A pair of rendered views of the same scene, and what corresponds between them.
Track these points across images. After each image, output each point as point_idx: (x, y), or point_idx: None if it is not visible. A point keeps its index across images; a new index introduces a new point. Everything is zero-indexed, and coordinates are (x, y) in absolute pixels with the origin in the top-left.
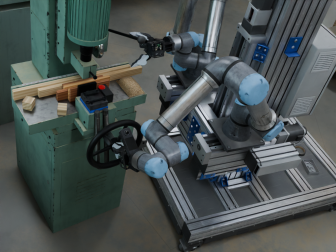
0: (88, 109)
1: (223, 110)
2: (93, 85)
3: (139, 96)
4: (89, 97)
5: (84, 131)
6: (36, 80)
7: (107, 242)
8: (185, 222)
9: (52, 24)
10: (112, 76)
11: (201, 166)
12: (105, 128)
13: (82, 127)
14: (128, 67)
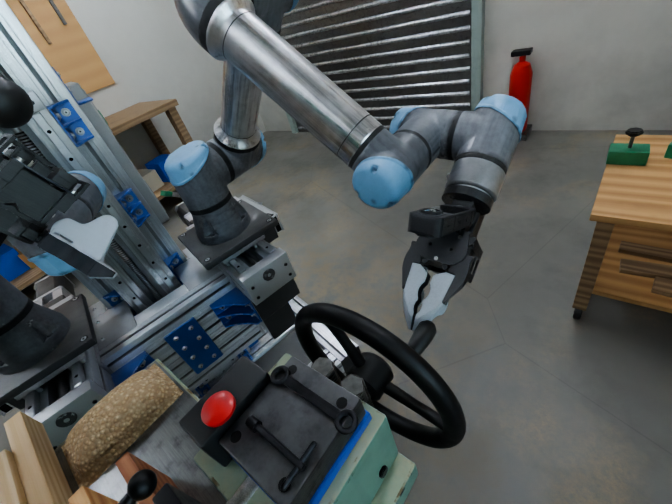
0: (361, 428)
1: (164, 272)
2: (184, 500)
3: (171, 371)
4: (304, 440)
5: (409, 460)
6: None
7: (412, 503)
8: (342, 360)
9: None
10: (63, 503)
11: (286, 295)
12: (395, 342)
13: (397, 480)
14: (12, 457)
